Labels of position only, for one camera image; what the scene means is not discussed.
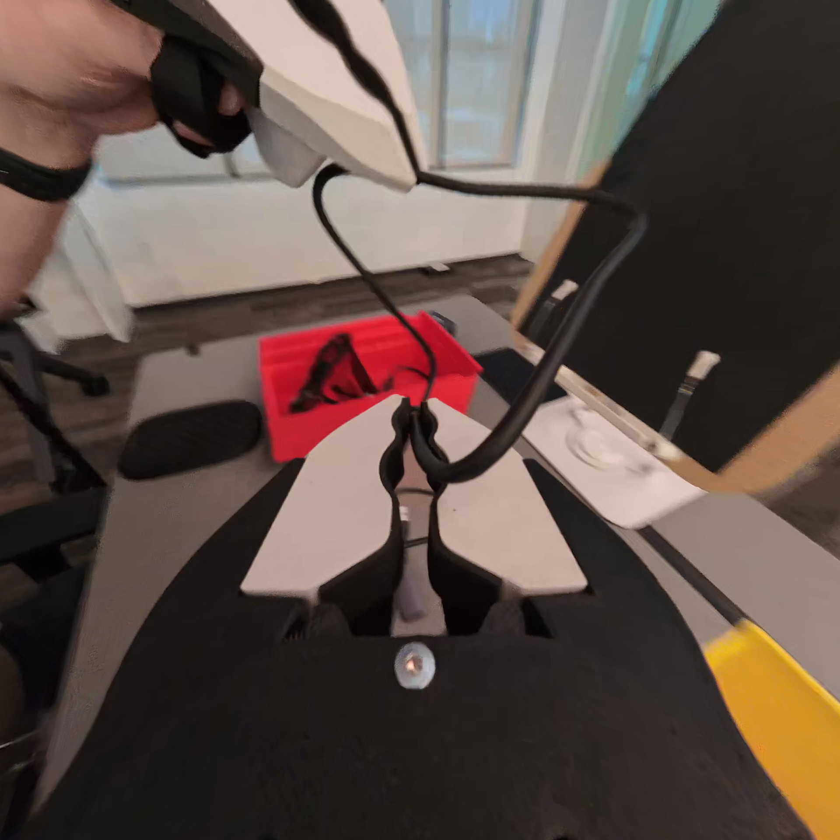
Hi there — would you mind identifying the dark flat device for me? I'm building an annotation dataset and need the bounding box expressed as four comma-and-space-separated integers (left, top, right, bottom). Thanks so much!
472, 348, 568, 404

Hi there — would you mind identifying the white stand bracket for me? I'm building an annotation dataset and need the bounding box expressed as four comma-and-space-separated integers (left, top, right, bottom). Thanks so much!
515, 338, 686, 463

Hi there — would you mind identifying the yellow plastic bin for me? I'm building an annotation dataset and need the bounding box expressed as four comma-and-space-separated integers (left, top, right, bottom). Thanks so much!
702, 620, 840, 840

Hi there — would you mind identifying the black panel wooden board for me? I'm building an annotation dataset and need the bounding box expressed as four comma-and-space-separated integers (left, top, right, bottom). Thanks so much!
512, 0, 840, 494

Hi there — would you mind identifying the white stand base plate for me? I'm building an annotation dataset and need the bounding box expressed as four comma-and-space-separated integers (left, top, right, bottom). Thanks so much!
521, 392, 706, 530

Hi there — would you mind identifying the black oval mesh pad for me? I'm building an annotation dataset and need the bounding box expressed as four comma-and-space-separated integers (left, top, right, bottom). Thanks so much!
118, 400, 263, 481

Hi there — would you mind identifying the thin black cable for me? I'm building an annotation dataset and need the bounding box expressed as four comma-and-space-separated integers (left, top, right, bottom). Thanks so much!
311, 164, 439, 421

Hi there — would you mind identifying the black hub cable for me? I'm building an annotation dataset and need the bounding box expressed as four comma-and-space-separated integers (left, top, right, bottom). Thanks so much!
406, 169, 651, 488

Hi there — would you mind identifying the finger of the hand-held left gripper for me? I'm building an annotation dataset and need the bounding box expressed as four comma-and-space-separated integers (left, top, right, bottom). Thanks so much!
203, 0, 419, 194
308, 0, 429, 176

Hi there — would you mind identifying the person's left hand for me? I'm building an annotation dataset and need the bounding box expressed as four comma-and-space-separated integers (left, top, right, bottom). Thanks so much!
0, 0, 165, 157

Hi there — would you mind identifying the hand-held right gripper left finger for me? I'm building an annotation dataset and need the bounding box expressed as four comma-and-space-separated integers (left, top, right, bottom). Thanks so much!
239, 394, 411, 601

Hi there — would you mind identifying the white tipped thin cable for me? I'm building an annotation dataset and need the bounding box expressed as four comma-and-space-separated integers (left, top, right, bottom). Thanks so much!
658, 351, 723, 442
525, 279, 581, 345

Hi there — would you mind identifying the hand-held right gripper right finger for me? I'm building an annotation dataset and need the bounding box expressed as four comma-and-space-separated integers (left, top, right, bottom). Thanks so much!
420, 399, 589, 598

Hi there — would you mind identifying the red plastic bin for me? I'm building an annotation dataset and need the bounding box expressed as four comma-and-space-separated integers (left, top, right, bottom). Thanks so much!
258, 311, 483, 463

